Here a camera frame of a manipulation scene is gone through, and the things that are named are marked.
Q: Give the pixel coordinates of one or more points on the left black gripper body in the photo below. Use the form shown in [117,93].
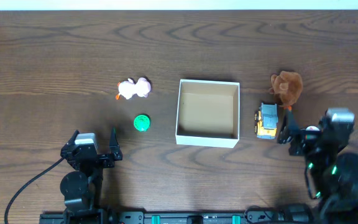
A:
[103,160]

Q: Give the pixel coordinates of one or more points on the white cardboard box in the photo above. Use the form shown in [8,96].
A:
[208,113]

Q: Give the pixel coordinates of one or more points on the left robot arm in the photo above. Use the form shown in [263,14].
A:
[82,187]

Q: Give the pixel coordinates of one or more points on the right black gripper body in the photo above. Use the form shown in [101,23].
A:
[301,140]

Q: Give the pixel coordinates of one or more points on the brown plush toy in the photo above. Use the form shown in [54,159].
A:
[286,88]

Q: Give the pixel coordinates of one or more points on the green round plastic toy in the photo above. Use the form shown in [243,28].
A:
[142,123]

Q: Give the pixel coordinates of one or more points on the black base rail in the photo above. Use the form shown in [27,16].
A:
[251,215]

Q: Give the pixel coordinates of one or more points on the pink white duck toy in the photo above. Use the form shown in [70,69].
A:
[129,88]

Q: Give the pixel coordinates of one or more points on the yellow grey toy truck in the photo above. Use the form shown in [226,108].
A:
[266,119]

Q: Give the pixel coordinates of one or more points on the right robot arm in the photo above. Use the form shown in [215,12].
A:
[331,175]

